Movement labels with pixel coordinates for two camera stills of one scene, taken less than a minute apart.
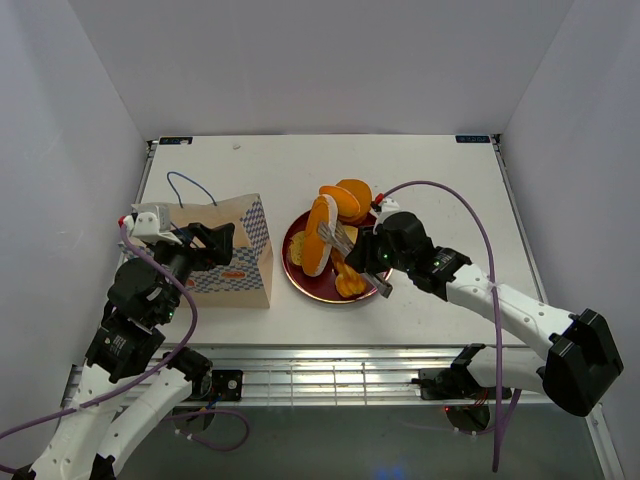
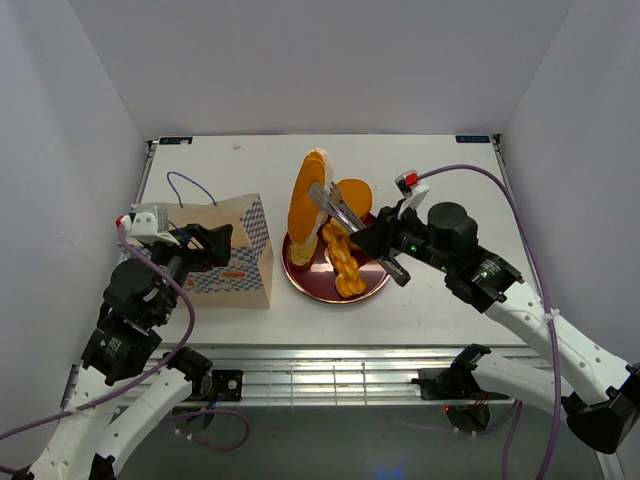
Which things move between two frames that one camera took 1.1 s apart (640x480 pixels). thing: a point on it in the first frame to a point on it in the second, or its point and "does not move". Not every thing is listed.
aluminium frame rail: [282, 375] does not move
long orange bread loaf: [316, 247] to [305, 220]
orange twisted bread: [349, 281] does not move
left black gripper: [219, 238] does not move
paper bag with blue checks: [246, 281] does not move
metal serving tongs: [344, 243] to [331, 197]
